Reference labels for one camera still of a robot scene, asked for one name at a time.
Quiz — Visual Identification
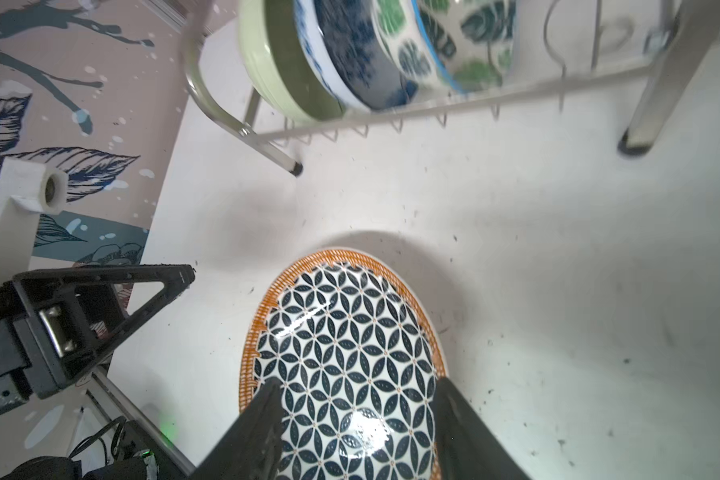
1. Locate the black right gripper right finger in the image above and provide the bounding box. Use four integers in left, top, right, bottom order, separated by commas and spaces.
433, 377, 530, 480

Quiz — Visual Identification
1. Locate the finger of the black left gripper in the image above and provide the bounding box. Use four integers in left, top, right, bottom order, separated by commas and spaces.
13, 264, 196, 384

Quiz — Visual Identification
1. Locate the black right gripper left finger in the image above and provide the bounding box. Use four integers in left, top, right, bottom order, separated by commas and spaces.
189, 378, 283, 480

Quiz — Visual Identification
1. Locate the white patterned plate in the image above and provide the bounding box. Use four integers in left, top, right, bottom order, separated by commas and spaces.
239, 248, 447, 479

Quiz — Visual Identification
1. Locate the silver two-tier dish rack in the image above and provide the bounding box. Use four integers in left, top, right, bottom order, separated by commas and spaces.
180, 1, 720, 177

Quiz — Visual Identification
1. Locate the light green bowl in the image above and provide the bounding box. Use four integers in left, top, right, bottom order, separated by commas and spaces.
238, 0, 343, 124

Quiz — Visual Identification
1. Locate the blue white patterned bowl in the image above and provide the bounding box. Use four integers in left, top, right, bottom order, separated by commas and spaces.
293, 0, 418, 112

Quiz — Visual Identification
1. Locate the green leaf patterned bowl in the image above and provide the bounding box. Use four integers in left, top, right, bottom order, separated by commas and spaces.
371, 0, 516, 94

